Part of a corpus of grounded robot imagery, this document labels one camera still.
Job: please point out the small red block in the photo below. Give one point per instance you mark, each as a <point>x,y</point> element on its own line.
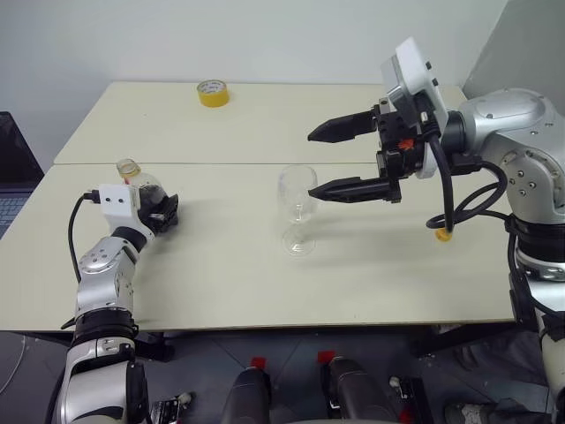
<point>258,362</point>
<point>326,357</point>

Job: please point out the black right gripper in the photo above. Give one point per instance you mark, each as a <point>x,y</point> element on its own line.
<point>397,150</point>

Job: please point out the dark rounded shape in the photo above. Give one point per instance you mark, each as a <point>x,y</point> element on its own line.
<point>247,397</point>
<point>357,393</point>

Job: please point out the black table frame bracket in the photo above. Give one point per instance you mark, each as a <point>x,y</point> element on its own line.
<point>156,346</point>

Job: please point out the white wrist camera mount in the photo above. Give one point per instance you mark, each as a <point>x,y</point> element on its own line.
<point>117,201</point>
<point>415,62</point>

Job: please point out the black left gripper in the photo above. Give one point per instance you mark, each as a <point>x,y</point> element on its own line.
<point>156,221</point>

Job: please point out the yellow bottle cap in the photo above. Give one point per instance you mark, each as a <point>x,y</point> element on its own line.
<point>443,236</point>

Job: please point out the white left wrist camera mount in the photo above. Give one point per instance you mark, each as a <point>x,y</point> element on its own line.
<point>117,201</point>

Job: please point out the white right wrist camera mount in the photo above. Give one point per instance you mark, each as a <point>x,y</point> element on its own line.
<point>415,62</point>

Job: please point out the yellow tape roll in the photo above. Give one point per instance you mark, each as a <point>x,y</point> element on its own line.
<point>213,100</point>

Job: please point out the clear plastic drink bottle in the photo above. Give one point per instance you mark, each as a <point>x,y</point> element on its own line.
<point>131,170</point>

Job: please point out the clear wine glass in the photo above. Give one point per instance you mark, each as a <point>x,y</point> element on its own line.
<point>298,245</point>

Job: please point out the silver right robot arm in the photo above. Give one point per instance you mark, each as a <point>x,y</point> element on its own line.
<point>507,119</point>

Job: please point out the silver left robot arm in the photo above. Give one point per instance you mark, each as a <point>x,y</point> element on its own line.
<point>101,265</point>

